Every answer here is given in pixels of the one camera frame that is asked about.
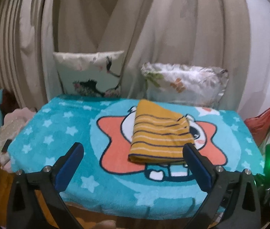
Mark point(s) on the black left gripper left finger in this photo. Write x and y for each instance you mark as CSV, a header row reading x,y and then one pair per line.
x,y
24,209

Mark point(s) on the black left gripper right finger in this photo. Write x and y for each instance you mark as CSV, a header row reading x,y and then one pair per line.
x,y
236,192

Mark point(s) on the mustard striped knit sweater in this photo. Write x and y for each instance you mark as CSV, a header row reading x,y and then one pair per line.
x,y
159,135

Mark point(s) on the pile of pastel clothes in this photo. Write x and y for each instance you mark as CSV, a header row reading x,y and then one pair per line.
x,y
12,121

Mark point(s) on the red plastic bag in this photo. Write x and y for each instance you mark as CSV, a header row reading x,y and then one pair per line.
x,y
259,126

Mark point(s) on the turquoise star cartoon blanket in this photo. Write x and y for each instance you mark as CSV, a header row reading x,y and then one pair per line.
x,y
106,181

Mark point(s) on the white floral satin pillow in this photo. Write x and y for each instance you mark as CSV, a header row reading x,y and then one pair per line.
x,y
183,84

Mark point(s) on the beige curtain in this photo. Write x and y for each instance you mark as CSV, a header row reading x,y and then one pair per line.
x,y
232,34

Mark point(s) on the white crane print pillow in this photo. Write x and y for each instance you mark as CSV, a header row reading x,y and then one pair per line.
x,y
90,74

